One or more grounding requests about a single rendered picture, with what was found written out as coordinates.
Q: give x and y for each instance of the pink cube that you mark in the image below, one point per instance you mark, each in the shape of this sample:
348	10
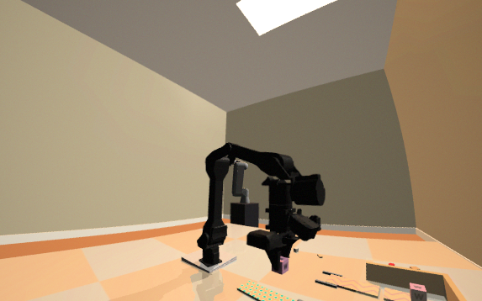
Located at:
284	265

